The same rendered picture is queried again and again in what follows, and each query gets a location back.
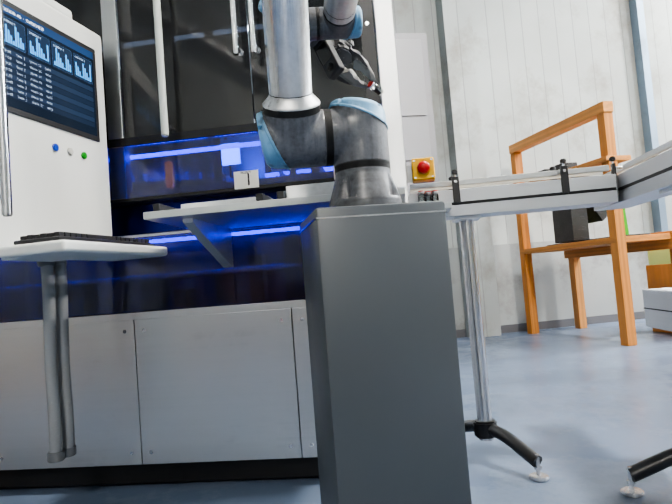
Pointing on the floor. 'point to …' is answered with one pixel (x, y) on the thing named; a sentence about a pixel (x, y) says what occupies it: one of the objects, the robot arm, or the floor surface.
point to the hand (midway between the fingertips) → (368, 82)
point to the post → (390, 90)
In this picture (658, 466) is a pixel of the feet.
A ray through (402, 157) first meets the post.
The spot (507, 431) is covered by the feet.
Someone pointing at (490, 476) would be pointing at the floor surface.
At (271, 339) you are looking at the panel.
